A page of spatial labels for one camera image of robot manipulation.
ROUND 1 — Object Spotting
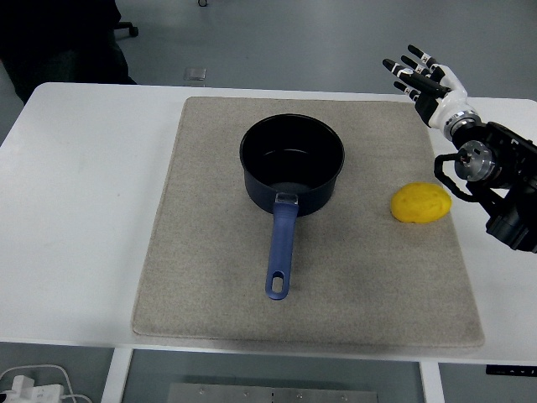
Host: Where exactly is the beige fabric mat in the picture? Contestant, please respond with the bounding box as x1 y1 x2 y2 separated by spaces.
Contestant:
131 96 486 348

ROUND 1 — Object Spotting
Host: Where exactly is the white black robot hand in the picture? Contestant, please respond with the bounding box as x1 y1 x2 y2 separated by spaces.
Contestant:
382 44 469 129

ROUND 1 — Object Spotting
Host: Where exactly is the person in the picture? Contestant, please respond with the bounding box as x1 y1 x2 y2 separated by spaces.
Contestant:
0 0 138 104

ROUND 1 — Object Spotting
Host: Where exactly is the yellow potato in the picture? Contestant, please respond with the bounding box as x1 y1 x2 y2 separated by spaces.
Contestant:
390 181 453 224

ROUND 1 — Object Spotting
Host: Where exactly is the black table control panel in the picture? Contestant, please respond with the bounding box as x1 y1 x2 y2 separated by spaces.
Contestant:
486 365 537 376

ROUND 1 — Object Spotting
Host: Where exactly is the black office chair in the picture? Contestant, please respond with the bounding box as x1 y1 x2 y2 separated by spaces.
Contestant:
112 20 139 41

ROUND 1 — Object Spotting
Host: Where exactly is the white table leg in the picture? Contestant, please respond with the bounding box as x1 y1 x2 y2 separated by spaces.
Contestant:
102 348 134 403
419 359 446 403

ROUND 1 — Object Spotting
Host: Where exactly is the white cable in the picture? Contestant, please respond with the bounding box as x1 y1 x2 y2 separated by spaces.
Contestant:
0 364 91 403

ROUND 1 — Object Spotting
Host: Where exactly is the white power strip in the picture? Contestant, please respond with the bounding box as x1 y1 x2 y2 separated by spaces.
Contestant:
0 375 64 403

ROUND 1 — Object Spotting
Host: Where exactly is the blue pot with handle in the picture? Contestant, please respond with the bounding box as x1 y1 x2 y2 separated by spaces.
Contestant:
239 113 347 302

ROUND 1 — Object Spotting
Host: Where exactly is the grey metal plate with screws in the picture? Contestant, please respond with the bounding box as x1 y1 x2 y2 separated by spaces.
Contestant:
167 381 381 403

